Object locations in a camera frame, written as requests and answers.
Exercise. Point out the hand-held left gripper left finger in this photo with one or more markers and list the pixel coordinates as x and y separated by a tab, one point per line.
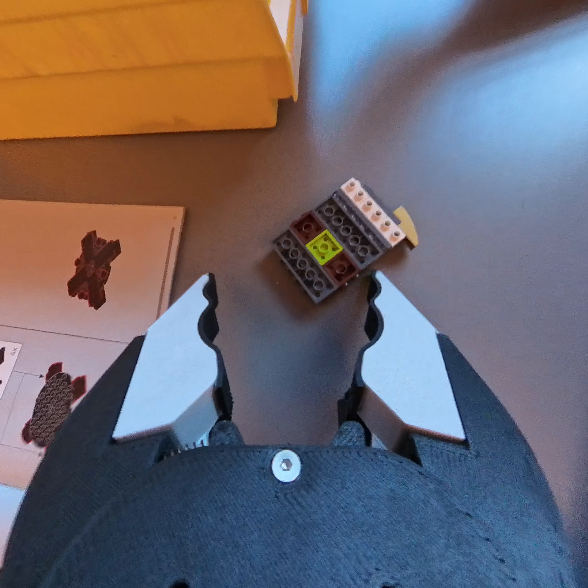
170	367

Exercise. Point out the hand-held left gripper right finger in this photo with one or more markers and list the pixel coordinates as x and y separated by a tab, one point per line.
409	372

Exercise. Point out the tan curved toy brick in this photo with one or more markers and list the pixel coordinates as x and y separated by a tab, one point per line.
408	227

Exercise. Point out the yellow plastic bin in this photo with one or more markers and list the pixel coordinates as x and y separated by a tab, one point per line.
138	69

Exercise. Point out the toy brick instruction booklet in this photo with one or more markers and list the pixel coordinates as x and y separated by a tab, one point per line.
46	229

